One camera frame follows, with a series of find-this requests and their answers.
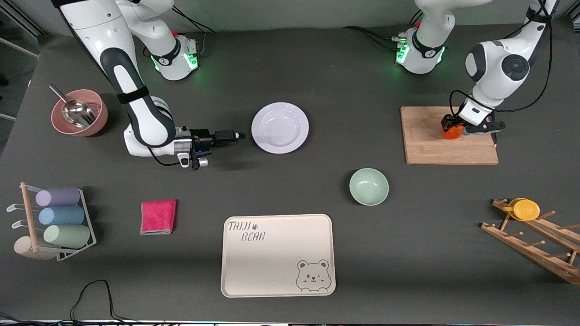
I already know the white round plate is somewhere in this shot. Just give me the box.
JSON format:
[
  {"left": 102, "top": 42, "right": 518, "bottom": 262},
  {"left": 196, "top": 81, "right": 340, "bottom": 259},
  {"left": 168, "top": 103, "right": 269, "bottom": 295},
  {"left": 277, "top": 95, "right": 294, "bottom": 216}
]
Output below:
[{"left": 251, "top": 102, "right": 309, "bottom": 154}]

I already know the wooden cutting board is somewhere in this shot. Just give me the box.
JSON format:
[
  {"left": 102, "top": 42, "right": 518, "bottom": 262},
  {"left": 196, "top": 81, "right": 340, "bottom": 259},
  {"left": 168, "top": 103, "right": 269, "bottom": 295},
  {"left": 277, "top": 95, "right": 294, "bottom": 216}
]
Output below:
[{"left": 401, "top": 106, "right": 499, "bottom": 165}]

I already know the pink folded cloth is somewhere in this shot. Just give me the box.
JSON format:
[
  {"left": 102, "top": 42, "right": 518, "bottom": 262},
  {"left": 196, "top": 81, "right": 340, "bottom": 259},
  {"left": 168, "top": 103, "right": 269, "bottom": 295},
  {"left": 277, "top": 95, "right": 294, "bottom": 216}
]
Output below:
[{"left": 140, "top": 199, "right": 177, "bottom": 235}]

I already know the pale green bowl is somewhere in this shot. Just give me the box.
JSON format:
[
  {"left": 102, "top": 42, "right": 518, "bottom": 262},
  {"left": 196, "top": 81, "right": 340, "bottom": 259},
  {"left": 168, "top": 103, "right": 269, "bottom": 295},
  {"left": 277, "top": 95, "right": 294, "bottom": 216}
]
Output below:
[{"left": 349, "top": 168, "right": 389, "bottom": 206}]

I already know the pink bowl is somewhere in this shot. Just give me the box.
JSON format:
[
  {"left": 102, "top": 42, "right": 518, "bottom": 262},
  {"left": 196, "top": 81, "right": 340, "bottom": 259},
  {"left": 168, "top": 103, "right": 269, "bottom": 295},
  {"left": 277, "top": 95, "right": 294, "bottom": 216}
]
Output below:
[{"left": 51, "top": 89, "right": 109, "bottom": 137}]

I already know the metal scoop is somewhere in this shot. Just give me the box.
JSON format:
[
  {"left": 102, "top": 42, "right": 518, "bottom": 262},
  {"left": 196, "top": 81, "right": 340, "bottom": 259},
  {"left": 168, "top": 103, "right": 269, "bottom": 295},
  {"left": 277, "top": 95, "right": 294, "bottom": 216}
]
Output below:
[{"left": 49, "top": 84, "right": 97, "bottom": 129}]

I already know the beige bear print tray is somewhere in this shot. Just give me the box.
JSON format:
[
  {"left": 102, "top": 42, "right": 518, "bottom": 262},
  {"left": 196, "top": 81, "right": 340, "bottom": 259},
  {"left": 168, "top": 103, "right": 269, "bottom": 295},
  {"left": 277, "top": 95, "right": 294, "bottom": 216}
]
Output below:
[{"left": 221, "top": 214, "right": 337, "bottom": 298}]

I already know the wooden dish rack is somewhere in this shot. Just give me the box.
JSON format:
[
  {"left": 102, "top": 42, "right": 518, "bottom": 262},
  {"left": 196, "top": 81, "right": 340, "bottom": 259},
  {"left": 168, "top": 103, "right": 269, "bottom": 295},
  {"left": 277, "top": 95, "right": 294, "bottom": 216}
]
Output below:
[{"left": 480, "top": 198, "right": 580, "bottom": 285}]

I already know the purple cup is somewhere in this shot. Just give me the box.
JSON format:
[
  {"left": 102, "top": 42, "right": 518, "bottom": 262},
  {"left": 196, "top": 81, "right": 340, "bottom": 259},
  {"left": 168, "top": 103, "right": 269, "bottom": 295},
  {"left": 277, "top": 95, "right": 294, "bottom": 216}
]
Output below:
[{"left": 35, "top": 187, "right": 81, "bottom": 207}]

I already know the blue cup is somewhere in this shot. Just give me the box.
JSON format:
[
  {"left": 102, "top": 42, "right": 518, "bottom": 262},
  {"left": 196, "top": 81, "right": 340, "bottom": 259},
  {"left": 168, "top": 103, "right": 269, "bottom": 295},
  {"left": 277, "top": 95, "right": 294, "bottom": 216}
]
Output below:
[{"left": 38, "top": 206, "right": 85, "bottom": 226}]

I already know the green cup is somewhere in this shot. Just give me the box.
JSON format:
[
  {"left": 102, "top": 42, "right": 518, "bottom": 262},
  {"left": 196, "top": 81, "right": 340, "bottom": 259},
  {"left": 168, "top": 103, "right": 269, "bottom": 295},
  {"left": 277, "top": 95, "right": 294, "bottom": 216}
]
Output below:
[{"left": 43, "top": 225, "right": 91, "bottom": 249}]

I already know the wooden rack rod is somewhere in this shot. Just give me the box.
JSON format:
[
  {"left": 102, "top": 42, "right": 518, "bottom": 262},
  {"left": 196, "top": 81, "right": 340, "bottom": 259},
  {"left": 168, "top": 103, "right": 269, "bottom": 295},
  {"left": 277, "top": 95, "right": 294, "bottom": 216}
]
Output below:
[{"left": 20, "top": 182, "right": 39, "bottom": 253}]

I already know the beige cup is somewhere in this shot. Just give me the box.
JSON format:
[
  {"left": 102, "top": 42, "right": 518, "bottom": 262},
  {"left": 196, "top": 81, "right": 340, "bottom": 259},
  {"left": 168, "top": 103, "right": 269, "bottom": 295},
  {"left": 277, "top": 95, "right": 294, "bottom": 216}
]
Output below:
[{"left": 14, "top": 236, "right": 57, "bottom": 261}]

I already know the black right arm base cable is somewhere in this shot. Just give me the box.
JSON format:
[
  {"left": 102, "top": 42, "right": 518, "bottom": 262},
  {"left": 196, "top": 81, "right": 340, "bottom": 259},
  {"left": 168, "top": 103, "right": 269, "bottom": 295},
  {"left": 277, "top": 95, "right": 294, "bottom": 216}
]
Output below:
[{"left": 144, "top": 5, "right": 216, "bottom": 57}]

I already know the black arm base cable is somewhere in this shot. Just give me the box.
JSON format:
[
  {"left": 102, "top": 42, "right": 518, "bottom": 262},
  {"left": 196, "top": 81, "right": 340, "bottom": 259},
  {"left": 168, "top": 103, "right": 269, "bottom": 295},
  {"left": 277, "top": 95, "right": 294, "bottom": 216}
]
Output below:
[
  {"left": 342, "top": 9, "right": 424, "bottom": 51},
  {"left": 144, "top": 5, "right": 216, "bottom": 57}
]

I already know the black left arm base cable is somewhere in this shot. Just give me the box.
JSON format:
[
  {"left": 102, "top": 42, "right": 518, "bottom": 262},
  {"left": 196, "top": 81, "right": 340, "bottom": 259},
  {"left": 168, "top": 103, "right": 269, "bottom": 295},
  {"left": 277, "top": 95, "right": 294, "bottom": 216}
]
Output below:
[{"left": 342, "top": 9, "right": 424, "bottom": 51}]

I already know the white wire cup rack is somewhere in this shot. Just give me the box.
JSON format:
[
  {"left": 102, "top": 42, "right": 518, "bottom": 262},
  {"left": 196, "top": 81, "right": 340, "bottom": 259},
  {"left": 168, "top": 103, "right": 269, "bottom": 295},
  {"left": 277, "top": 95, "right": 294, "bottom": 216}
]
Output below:
[{"left": 6, "top": 187, "right": 97, "bottom": 262}]

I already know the black floor cable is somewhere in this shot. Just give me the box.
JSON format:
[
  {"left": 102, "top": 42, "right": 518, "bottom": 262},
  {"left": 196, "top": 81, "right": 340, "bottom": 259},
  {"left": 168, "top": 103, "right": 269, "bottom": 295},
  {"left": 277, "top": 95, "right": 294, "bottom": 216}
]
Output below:
[{"left": 0, "top": 279, "right": 182, "bottom": 326}]

